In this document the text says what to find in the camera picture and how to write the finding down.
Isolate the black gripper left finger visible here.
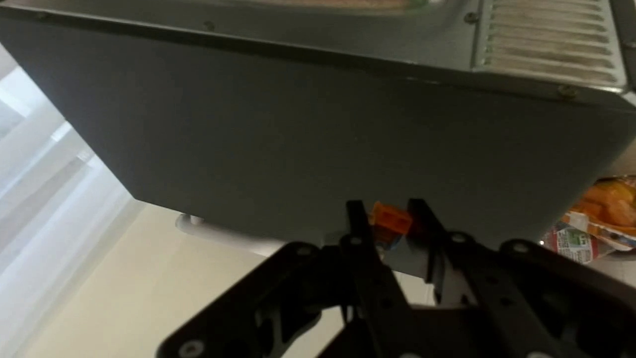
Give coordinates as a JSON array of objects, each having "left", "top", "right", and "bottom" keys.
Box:
[{"left": 158, "top": 199, "right": 414, "bottom": 358}]

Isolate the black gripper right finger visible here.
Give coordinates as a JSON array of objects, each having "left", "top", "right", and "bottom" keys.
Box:
[{"left": 406, "top": 197, "right": 636, "bottom": 358}]

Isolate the small orange blue block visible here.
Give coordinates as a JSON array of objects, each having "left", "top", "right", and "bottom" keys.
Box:
[{"left": 368, "top": 199, "right": 416, "bottom": 251}]

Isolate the large orange snack bag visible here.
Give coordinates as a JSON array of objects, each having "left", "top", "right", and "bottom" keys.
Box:
[{"left": 541, "top": 175, "right": 636, "bottom": 263}]

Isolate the white desk with black legs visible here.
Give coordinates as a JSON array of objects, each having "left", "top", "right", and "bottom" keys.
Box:
[{"left": 18, "top": 197, "right": 636, "bottom": 358}]

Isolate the black silver toaster oven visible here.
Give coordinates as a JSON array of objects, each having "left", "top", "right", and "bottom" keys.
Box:
[{"left": 0, "top": 0, "right": 636, "bottom": 253}]

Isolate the sheer white curtain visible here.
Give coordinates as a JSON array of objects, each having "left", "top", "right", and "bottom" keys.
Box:
[{"left": 0, "top": 46, "right": 146, "bottom": 358}]

